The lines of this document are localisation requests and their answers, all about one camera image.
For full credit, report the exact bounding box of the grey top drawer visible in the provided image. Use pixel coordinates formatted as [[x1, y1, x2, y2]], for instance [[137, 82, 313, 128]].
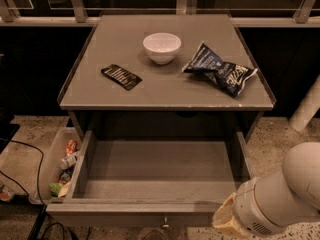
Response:
[[47, 131, 254, 227]]

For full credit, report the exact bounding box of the white plastic bottle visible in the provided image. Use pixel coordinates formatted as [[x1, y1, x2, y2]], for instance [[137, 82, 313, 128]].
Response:
[[59, 151, 79, 170]]

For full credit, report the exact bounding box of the orange snack wrapper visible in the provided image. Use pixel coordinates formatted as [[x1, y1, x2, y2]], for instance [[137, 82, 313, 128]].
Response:
[[66, 140, 77, 156]]

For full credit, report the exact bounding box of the black snack packet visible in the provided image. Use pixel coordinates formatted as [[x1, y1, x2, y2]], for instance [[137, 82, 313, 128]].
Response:
[[101, 64, 142, 91]]

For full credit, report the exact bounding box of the black cable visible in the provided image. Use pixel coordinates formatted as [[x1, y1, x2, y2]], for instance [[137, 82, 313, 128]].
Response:
[[0, 139, 46, 205]]

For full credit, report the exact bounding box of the white ceramic bowl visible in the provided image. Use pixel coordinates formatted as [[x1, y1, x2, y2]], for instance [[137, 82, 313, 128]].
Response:
[[143, 33, 182, 65]]

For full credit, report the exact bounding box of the green snack wrapper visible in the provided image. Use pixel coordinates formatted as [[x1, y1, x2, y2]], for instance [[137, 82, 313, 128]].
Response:
[[49, 183, 62, 197]]

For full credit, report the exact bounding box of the clear plastic bin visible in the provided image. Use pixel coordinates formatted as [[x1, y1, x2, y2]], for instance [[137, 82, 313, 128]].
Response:
[[29, 127, 82, 204]]

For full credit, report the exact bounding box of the blue chip bag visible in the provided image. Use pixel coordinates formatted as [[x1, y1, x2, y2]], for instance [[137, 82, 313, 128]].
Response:
[[182, 43, 258, 98]]

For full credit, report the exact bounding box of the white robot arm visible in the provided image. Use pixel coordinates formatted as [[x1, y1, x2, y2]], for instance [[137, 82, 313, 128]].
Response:
[[213, 77, 320, 239]]

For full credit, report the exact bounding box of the grey drawer cabinet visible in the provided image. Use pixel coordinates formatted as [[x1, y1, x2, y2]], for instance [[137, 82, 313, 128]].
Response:
[[57, 13, 277, 142]]

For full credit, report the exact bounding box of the red white object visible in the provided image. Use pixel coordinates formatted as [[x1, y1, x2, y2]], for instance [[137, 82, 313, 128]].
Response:
[[0, 184, 15, 202]]

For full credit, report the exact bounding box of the metal railing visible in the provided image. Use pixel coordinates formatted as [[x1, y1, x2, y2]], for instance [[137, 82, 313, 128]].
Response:
[[0, 0, 320, 27]]

